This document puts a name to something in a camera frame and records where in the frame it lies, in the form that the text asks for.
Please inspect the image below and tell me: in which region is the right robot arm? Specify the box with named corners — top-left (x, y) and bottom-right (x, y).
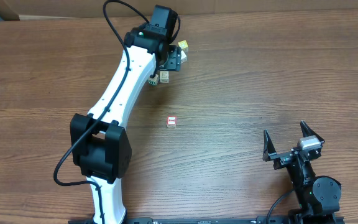
top-left (262, 121), bottom-right (344, 223)

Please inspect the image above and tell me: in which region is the plain white wooden block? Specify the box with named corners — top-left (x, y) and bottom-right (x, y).
top-left (181, 51), bottom-right (187, 63)

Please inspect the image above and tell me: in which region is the cardboard wall panel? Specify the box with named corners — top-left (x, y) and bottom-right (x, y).
top-left (0, 0), bottom-right (358, 20)

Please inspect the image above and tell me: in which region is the red I block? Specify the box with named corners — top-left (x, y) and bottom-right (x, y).
top-left (167, 116), bottom-right (177, 128)

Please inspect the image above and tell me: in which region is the yellow block right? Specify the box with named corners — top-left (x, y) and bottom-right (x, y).
top-left (178, 40), bottom-right (189, 53)

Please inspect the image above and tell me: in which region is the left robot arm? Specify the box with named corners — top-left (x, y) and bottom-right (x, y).
top-left (68, 5), bottom-right (181, 223)

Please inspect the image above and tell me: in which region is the white green picture block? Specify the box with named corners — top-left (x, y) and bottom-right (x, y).
top-left (147, 74), bottom-right (159, 86)

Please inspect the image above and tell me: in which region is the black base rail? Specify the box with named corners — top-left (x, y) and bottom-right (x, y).
top-left (67, 216), bottom-right (345, 224)

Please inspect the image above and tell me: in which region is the white blue picture block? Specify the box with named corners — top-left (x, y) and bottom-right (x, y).
top-left (159, 71), bottom-right (170, 83)

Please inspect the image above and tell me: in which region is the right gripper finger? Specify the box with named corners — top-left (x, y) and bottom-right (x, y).
top-left (262, 129), bottom-right (277, 161)
top-left (300, 120), bottom-right (324, 144)

